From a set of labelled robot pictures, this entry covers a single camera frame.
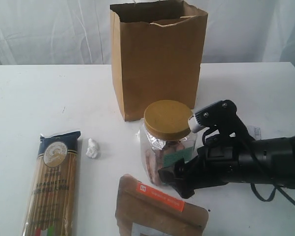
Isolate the white blue milk carton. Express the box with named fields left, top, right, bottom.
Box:
left=247, top=125, right=262, bottom=140

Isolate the almond jar yellow lid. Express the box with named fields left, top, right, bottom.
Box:
left=139, top=100, right=197, bottom=186

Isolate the brown paper bag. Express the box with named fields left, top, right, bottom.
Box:
left=110, top=0, right=208, bottom=121

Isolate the brown kraft pouch orange stripe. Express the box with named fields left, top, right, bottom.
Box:
left=115, top=175, right=209, bottom=236

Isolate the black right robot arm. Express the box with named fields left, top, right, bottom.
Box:
left=158, top=135, right=295, bottom=199

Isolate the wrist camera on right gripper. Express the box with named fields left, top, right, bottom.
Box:
left=188, top=99, right=251, bottom=141

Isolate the white backdrop curtain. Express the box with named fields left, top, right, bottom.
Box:
left=0, top=0, right=295, bottom=65

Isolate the spaghetti packet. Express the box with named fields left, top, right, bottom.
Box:
left=22, top=131, right=80, bottom=236

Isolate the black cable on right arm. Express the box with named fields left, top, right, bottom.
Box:
left=201, top=127, right=295, bottom=214

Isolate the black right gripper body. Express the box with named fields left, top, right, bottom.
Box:
left=196, top=136, right=243, bottom=190

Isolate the small white figurine by packet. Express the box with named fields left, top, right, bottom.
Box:
left=85, top=138, right=99, bottom=159

